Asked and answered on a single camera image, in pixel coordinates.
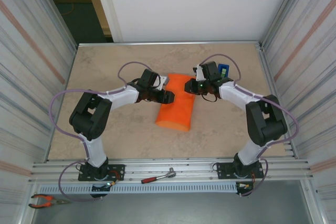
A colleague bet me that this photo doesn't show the white door frame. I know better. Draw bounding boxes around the white door frame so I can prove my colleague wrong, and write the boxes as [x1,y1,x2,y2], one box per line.
[90,0,124,43]

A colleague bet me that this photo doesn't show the grey slotted cable duct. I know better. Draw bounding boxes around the grey slotted cable duct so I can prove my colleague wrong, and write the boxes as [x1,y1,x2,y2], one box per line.
[38,183,238,195]

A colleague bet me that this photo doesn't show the red handled ratchet wrench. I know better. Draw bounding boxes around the red handled ratchet wrench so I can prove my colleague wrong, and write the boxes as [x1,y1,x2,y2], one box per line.
[141,166,177,185]

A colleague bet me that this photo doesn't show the thin black right gripper cable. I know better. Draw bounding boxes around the thin black right gripper cable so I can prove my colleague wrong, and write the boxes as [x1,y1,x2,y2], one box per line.
[201,92,218,103]

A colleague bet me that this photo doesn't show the orange handled pliers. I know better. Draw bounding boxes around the orange handled pliers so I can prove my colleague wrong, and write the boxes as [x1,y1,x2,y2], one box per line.
[28,194,71,209]

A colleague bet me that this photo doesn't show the aluminium side rail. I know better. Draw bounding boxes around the aluminium side rail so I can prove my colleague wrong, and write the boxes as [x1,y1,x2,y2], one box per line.
[256,41,299,159]

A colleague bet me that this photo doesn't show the orange floor cable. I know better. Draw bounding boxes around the orange floor cable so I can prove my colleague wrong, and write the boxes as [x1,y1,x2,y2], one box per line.
[61,3,79,17]

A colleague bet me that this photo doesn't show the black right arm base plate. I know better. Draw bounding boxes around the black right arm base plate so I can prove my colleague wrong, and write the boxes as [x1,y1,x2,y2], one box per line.
[216,161,264,180]

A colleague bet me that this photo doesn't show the blue tape dispenser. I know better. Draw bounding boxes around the blue tape dispenser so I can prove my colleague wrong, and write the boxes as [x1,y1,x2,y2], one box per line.
[217,63,230,78]

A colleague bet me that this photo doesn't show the wide aluminium mounting rail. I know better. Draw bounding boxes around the wide aluminium mounting rail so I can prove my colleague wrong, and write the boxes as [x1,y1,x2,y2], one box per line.
[28,157,314,185]

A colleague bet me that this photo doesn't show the aluminium corner post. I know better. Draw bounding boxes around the aluminium corner post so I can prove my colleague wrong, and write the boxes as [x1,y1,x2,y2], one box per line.
[261,0,310,45]
[31,0,79,49]

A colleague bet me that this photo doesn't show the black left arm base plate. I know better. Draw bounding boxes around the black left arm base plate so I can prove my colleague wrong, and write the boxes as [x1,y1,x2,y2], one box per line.
[78,164,125,182]

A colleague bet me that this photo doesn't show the orange wrapping paper sheet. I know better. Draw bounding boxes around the orange wrapping paper sheet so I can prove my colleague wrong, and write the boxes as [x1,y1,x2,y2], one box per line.
[154,73,197,133]

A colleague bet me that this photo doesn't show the thin aluminium table edge rail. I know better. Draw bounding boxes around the thin aluminium table edge rail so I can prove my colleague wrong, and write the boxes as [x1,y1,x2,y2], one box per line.
[78,40,263,47]

